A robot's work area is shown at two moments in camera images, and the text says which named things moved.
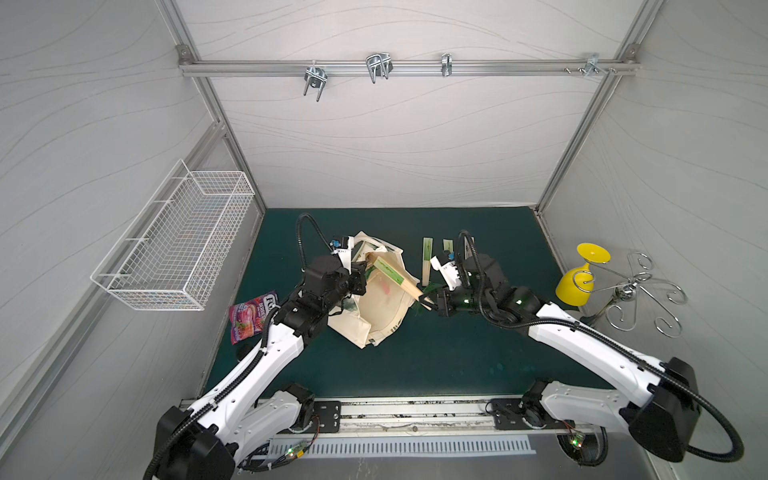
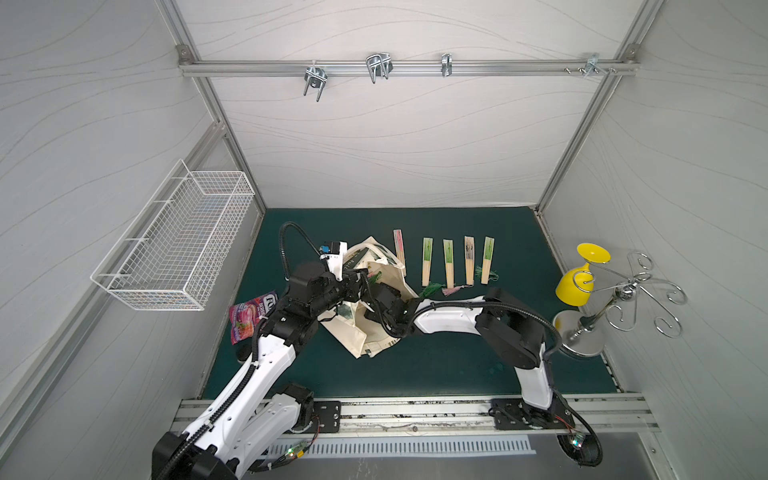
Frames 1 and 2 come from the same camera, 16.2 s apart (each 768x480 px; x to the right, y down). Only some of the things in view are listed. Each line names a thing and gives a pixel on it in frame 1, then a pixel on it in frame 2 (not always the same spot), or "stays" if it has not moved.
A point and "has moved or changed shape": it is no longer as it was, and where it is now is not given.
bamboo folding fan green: (393, 275) has moved or changed shape
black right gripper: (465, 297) to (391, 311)
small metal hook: (447, 64) stays
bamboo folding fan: (427, 249) stays
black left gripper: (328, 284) stays
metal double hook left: (315, 76) stays
